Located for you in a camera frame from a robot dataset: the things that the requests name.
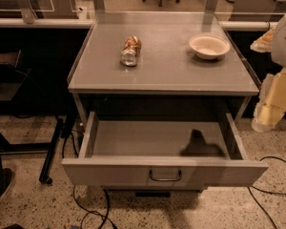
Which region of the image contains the black floor cable left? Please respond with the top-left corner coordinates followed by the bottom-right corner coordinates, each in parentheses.
top-left (60, 129), bottom-right (118, 229)

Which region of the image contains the crushed gold soda can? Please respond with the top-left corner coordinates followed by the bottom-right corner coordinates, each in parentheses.
top-left (120, 35), bottom-right (142, 67)

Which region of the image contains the white horizontal rail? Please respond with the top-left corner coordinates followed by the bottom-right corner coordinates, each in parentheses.
top-left (0, 17), bottom-right (279, 32)

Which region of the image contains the black table leg frame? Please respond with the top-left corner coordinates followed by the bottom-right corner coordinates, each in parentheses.
top-left (0, 118), bottom-right (63, 185)

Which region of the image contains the grey cabinet table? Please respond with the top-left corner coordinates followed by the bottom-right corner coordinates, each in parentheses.
top-left (66, 10), bottom-right (262, 126)

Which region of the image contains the metal drawer handle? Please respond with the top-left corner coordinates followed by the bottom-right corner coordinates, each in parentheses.
top-left (149, 170), bottom-right (183, 182)

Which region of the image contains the grey top drawer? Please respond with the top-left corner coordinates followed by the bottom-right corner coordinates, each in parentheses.
top-left (62, 114), bottom-right (268, 190)

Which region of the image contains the black floor cable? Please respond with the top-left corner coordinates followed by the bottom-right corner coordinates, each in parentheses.
top-left (60, 129), bottom-right (118, 229)
top-left (247, 156), bottom-right (286, 229)

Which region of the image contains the black floor cable right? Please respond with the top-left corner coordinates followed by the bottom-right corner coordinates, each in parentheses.
top-left (247, 156), bottom-right (286, 229)

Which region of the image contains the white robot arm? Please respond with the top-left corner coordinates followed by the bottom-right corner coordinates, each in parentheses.
top-left (250, 13), bottom-right (286, 133)

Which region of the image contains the white bowl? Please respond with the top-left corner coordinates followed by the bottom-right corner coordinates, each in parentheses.
top-left (189, 34), bottom-right (230, 60)

